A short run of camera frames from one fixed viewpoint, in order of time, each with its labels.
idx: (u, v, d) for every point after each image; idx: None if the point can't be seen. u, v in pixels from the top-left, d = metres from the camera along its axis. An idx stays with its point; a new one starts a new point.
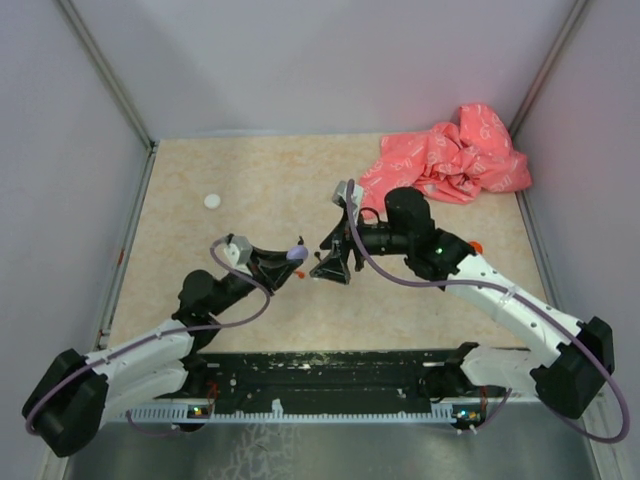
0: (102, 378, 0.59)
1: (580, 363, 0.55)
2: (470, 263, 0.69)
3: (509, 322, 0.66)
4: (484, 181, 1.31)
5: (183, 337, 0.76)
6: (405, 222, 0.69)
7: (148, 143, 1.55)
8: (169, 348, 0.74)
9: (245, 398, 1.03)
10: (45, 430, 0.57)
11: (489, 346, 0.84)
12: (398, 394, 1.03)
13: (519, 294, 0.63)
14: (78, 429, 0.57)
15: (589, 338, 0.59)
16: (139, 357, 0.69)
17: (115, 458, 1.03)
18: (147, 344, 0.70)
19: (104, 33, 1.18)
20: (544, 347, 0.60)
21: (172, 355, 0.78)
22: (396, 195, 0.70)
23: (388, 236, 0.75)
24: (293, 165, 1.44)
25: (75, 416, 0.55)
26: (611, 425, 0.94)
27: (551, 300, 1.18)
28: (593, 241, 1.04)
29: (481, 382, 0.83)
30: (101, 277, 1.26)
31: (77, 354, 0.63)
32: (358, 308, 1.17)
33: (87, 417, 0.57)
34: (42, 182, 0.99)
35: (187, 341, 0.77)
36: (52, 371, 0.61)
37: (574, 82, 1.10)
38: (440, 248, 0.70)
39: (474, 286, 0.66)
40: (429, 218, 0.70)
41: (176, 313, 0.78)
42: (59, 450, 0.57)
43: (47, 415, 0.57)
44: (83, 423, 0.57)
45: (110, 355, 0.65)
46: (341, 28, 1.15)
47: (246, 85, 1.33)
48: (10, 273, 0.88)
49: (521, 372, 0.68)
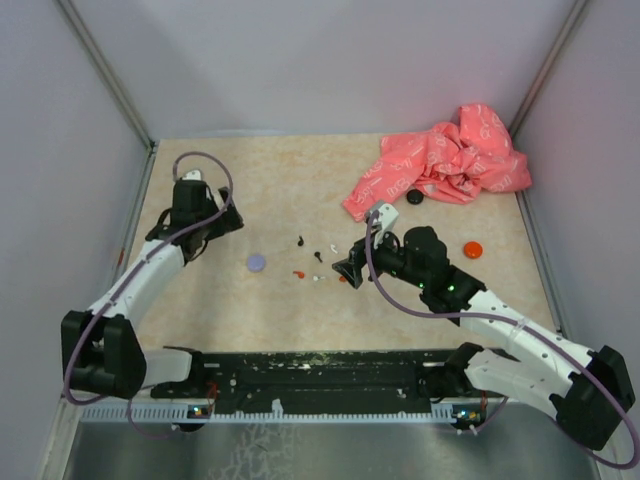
0: (120, 318, 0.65)
1: (593, 391, 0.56)
2: (481, 298, 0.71)
3: (521, 356, 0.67)
4: (484, 181, 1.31)
5: (168, 249, 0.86)
6: (422, 261, 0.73)
7: (148, 143, 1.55)
8: (162, 263, 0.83)
9: (245, 398, 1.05)
10: (100, 384, 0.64)
11: (494, 353, 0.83)
12: (397, 394, 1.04)
13: (529, 328, 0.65)
14: (128, 367, 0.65)
15: (602, 365, 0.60)
16: (139, 284, 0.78)
17: (116, 458, 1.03)
18: (140, 273, 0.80)
19: (104, 33, 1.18)
20: (557, 377, 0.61)
21: (171, 271, 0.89)
22: (416, 237, 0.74)
23: (403, 264, 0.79)
24: (293, 165, 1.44)
25: (119, 359, 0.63)
26: (619, 448, 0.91)
27: (555, 311, 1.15)
28: (593, 242, 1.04)
29: (484, 386, 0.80)
30: (101, 276, 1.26)
31: (80, 312, 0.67)
32: (359, 308, 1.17)
33: (128, 354, 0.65)
34: (42, 182, 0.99)
35: (174, 251, 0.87)
36: (67, 333, 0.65)
37: (575, 83, 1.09)
38: (453, 285, 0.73)
39: (485, 320, 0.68)
40: (445, 257, 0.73)
41: (151, 234, 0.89)
42: (125, 392, 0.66)
43: (93, 372, 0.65)
44: (129, 359, 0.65)
45: (112, 299, 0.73)
46: (341, 27, 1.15)
47: (245, 85, 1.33)
48: (10, 272, 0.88)
49: (538, 394, 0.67)
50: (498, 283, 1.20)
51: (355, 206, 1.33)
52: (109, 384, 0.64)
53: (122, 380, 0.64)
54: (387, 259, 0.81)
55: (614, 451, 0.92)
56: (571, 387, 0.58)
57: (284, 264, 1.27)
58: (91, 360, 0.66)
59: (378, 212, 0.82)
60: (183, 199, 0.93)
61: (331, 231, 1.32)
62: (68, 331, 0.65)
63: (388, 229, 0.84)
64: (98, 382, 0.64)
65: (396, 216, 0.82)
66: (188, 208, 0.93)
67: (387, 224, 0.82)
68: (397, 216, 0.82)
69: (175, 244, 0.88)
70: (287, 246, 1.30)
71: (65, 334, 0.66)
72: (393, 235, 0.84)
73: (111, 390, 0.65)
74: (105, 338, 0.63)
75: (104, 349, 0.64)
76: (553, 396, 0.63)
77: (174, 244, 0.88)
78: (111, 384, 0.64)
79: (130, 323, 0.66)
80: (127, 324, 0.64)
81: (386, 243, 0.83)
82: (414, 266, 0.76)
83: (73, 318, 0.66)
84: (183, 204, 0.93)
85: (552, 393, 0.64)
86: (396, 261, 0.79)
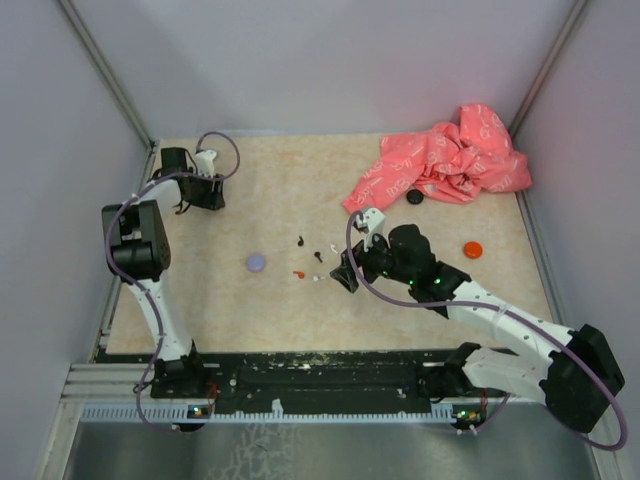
0: (148, 201, 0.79)
1: (574, 369, 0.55)
2: (466, 287, 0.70)
3: (506, 340, 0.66)
4: (484, 181, 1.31)
5: (169, 182, 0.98)
6: (407, 256, 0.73)
7: (148, 143, 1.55)
8: (168, 188, 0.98)
9: (245, 397, 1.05)
10: (141, 259, 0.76)
11: (490, 349, 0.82)
12: (398, 394, 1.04)
13: (510, 311, 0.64)
14: (160, 241, 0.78)
15: (583, 343, 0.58)
16: (156, 193, 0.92)
17: (115, 459, 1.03)
18: (154, 188, 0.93)
19: (104, 33, 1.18)
20: (540, 358, 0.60)
21: (174, 200, 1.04)
22: (397, 233, 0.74)
23: (392, 263, 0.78)
24: (292, 165, 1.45)
25: (154, 227, 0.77)
26: (612, 427, 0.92)
27: (554, 310, 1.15)
28: (594, 240, 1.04)
29: (483, 383, 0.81)
30: (101, 277, 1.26)
31: (110, 206, 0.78)
32: (358, 307, 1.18)
33: (160, 229, 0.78)
34: (43, 182, 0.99)
35: (172, 185, 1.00)
36: (107, 219, 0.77)
37: (575, 81, 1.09)
38: (439, 278, 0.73)
39: (469, 308, 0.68)
40: (429, 251, 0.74)
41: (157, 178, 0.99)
42: (161, 264, 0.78)
43: (131, 249, 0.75)
44: (160, 234, 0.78)
45: (138, 195, 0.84)
46: (341, 27, 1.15)
47: (245, 86, 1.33)
48: (10, 272, 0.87)
49: (530, 382, 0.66)
50: (498, 283, 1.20)
51: (355, 206, 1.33)
52: (148, 255, 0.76)
53: (158, 249, 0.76)
54: (376, 260, 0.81)
55: (608, 433, 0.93)
56: (551, 365, 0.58)
57: (284, 264, 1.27)
58: (126, 244, 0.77)
59: (364, 214, 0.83)
60: (169, 161, 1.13)
61: (331, 231, 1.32)
62: (106, 221, 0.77)
63: (377, 232, 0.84)
64: (139, 259, 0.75)
65: (383, 219, 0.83)
66: (174, 163, 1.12)
67: (374, 226, 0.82)
68: (384, 219, 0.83)
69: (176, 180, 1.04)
70: (286, 247, 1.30)
71: (104, 223, 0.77)
72: (383, 238, 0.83)
73: (150, 262, 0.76)
74: (140, 212, 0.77)
75: (140, 224, 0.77)
76: (540, 381, 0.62)
77: (172, 180, 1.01)
78: (148, 254, 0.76)
79: (157, 205, 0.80)
80: (156, 205, 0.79)
81: (376, 246, 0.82)
82: (401, 262, 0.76)
83: (109, 209, 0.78)
84: (170, 161, 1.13)
85: (540, 380, 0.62)
86: (384, 261, 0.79)
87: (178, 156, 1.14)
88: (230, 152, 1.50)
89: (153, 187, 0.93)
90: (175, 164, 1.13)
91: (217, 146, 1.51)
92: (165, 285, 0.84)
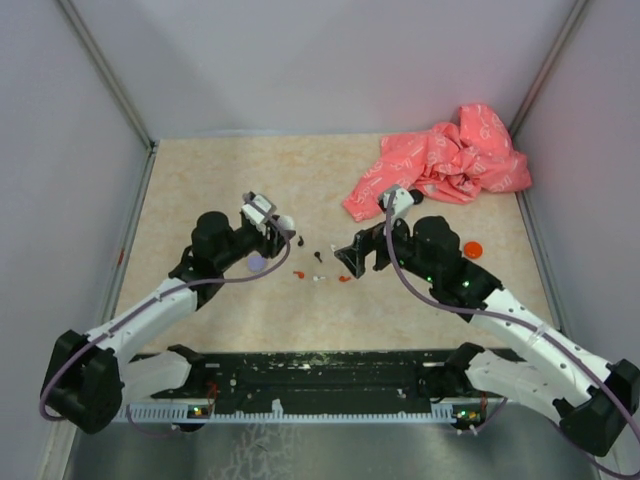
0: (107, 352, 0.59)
1: (610, 407, 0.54)
2: (498, 298, 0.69)
3: (537, 364, 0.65)
4: (484, 181, 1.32)
5: (184, 293, 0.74)
6: (433, 254, 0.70)
7: (148, 143, 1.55)
8: (174, 306, 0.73)
9: (245, 398, 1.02)
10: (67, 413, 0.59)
11: (495, 354, 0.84)
12: (397, 394, 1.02)
13: (548, 335, 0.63)
14: (97, 403, 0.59)
15: (621, 382, 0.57)
16: (144, 322, 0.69)
17: (116, 457, 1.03)
18: (148, 309, 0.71)
19: (103, 32, 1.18)
20: (574, 390, 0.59)
21: (181, 313, 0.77)
22: (427, 228, 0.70)
23: (413, 253, 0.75)
24: (293, 165, 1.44)
25: (91, 391, 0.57)
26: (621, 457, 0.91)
27: (553, 310, 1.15)
28: (595, 242, 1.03)
29: (484, 386, 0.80)
30: (100, 277, 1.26)
31: (77, 334, 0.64)
32: (358, 307, 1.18)
33: (102, 392, 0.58)
34: (42, 181, 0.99)
35: (189, 298, 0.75)
36: (57, 352, 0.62)
37: (576, 80, 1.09)
38: (467, 281, 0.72)
39: (502, 322, 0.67)
40: (458, 250, 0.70)
41: (174, 271, 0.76)
42: (89, 426, 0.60)
43: (62, 396, 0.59)
44: (102, 396, 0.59)
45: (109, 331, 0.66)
46: (341, 26, 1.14)
47: (246, 86, 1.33)
48: (10, 272, 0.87)
49: (542, 399, 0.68)
50: None
51: (355, 206, 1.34)
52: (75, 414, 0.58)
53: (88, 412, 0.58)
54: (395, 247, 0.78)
55: (616, 460, 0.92)
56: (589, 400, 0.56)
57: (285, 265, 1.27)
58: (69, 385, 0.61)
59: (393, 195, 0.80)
60: (201, 250, 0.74)
61: (331, 232, 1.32)
62: (58, 351, 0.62)
63: (399, 217, 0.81)
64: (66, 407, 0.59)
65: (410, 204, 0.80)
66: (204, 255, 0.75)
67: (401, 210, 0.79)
68: (412, 203, 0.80)
69: (193, 289, 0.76)
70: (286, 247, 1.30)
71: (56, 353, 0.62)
72: (405, 224, 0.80)
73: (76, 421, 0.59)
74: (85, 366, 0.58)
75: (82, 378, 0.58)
76: (558, 401, 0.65)
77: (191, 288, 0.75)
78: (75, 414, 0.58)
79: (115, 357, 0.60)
80: (111, 364, 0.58)
81: (396, 231, 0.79)
82: (424, 259, 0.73)
83: (68, 339, 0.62)
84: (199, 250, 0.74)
85: (557, 399, 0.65)
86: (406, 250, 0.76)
87: (213, 243, 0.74)
88: (229, 153, 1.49)
89: (155, 304, 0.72)
90: (220, 255, 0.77)
91: (217, 146, 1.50)
92: (132, 392, 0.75)
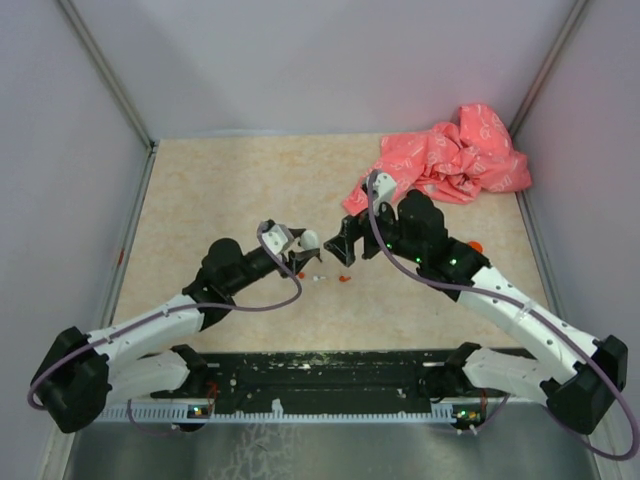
0: (102, 358, 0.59)
1: (596, 382, 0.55)
2: (486, 274, 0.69)
3: (524, 340, 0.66)
4: (484, 181, 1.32)
5: (191, 313, 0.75)
6: (418, 230, 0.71)
7: (148, 143, 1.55)
8: (178, 324, 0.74)
9: (245, 398, 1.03)
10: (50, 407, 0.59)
11: (490, 349, 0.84)
12: (397, 394, 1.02)
13: (535, 311, 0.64)
14: (80, 406, 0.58)
15: (607, 358, 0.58)
16: (146, 334, 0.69)
17: (115, 458, 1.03)
18: (155, 322, 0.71)
19: (104, 32, 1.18)
20: (560, 365, 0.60)
21: (183, 332, 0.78)
22: (412, 205, 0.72)
23: (400, 236, 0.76)
24: (292, 165, 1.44)
25: (77, 392, 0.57)
26: (616, 439, 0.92)
27: (554, 310, 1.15)
28: (594, 241, 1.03)
29: (481, 382, 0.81)
30: (101, 276, 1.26)
31: (79, 332, 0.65)
32: (358, 307, 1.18)
33: (88, 396, 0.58)
34: (43, 180, 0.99)
35: (196, 318, 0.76)
36: (56, 348, 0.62)
37: (576, 80, 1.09)
38: (454, 259, 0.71)
39: (489, 299, 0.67)
40: (443, 228, 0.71)
41: (188, 288, 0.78)
42: (65, 425, 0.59)
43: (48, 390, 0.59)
44: (86, 400, 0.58)
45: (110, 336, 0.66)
46: (342, 26, 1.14)
47: (246, 85, 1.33)
48: (10, 272, 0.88)
49: (531, 383, 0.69)
50: None
51: (355, 206, 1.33)
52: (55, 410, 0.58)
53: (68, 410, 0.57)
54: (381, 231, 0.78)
55: (612, 444, 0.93)
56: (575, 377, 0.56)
57: None
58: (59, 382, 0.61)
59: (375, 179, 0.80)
60: (211, 277, 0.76)
61: (331, 232, 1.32)
62: (58, 345, 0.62)
63: (385, 201, 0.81)
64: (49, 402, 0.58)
65: (393, 187, 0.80)
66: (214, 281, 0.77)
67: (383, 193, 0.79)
68: (395, 186, 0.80)
69: (201, 310, 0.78)
70: None
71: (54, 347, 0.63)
72: (390, 208, 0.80)
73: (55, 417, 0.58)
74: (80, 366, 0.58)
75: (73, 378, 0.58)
76: (544, 381, 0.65)
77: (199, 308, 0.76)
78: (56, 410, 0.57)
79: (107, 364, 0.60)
80: (102, 370, 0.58)
81: (382, 215, 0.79)
82: (410, 238, 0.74)
83: (70, 336, 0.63)
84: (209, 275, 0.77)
85: (544, 381, 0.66)
86: (392, 233, 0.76)
87: (221, 272, 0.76)
88: (229, 152, 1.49)
89: (160, 317, 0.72)
90: (232, 281, 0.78)
91: (217, 146, 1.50)
92: (122, 393, 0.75)
